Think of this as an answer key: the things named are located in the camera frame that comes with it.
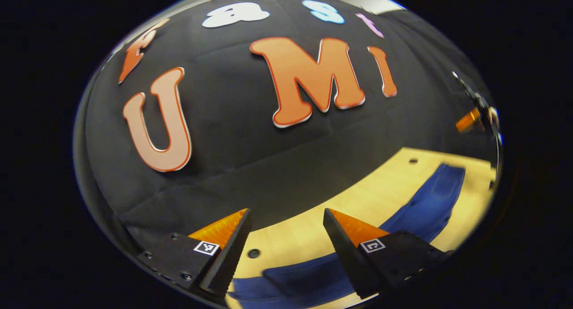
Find blue denim jeans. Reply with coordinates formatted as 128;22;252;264
228;163;466;303

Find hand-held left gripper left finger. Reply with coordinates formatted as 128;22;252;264
137;208;252;300

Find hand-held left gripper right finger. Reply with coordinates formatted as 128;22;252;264
323;208;453;299

